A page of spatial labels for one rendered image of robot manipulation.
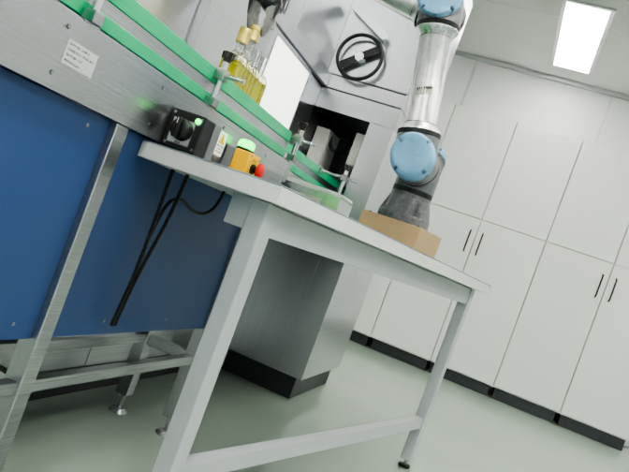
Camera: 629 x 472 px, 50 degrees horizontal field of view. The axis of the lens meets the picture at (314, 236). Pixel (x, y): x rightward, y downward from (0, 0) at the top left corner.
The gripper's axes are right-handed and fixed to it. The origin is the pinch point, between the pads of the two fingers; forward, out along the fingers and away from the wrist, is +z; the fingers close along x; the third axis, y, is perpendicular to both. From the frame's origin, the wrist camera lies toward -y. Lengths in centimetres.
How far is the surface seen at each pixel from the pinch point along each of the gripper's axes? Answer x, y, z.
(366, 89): -5, 107, -19
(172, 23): 14.7, -17.1, 9.6
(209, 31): 11.8, -3.5, 5.1
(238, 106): -13.7, -20.8, 25.9
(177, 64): -14, -53, 27
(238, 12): 11.8, 8.4, -5.9
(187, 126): -22, -54, 38
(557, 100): -71, 427, -136
